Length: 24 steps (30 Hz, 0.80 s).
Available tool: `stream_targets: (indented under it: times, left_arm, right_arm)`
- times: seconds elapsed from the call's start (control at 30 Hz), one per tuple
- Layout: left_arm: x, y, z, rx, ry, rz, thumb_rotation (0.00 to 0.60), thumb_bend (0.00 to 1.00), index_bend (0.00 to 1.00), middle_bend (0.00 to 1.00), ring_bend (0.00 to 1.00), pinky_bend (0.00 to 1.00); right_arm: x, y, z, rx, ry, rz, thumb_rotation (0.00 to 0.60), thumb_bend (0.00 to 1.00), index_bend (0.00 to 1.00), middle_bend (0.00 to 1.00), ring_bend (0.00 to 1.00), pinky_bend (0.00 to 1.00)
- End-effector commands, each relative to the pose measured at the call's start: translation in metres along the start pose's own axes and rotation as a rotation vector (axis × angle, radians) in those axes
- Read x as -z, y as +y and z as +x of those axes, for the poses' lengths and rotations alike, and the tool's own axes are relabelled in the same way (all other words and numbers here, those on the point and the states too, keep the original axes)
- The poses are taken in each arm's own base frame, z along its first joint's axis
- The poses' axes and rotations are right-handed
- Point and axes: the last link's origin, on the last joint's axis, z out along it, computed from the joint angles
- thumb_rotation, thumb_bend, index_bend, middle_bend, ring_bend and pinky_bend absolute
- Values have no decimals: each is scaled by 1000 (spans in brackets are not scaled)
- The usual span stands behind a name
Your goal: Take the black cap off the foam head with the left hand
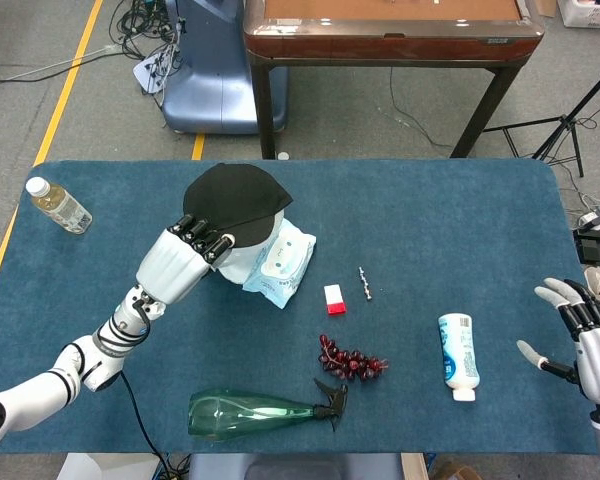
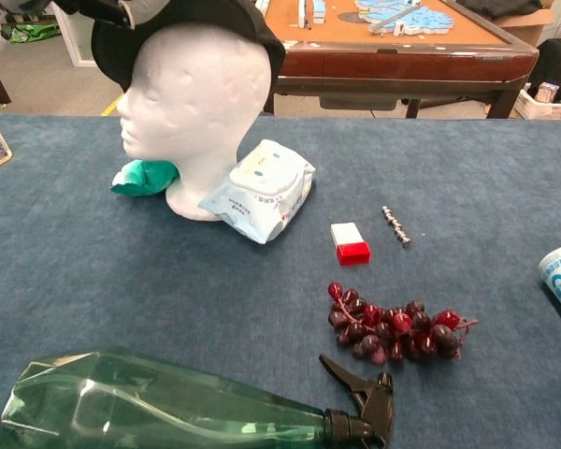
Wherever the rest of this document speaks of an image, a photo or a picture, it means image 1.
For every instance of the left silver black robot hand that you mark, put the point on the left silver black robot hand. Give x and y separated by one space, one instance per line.
172 265

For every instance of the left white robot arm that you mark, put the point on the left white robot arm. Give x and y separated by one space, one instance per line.
45 385

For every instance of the blue mobile robot base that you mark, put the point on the blue mobile robot base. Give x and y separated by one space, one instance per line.
215 75

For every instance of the white mannequin head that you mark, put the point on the white mannequin head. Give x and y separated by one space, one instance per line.
232 267

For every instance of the black baseball cap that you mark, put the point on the black baseball cap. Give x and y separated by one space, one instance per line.
235 200

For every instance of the black equipment box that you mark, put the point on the black equipment box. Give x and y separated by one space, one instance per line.
597 248

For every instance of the blue white wet wipes pack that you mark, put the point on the blue white wet wipes pack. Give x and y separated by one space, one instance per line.
280 270

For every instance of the clear plastic water bottle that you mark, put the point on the clear plastic water bottle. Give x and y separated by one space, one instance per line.
62 207

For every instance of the white bottle blue print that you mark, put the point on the white bottle blue print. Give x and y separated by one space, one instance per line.
457 355

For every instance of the green spray bottle black trigger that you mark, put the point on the green spray bottle black trigger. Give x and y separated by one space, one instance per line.
240 415

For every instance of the red and white small box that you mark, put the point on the red and white small box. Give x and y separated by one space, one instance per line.
334 300

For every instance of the dark red plastic grape bunch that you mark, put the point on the dark red plastic grape bunch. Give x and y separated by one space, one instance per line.
350 362

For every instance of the blue carpet table mat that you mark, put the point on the blue carpet table mat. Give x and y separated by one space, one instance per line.
430 225

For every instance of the black tripod stand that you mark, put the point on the black tripod stand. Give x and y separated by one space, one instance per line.
562 130

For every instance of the grey robot torso base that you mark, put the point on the grey robot torso base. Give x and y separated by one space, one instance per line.
295 467

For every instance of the brown mahjong table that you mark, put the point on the brown mahjong table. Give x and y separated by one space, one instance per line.
380 45

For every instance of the white storage box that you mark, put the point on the white storage box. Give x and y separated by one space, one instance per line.
587 12

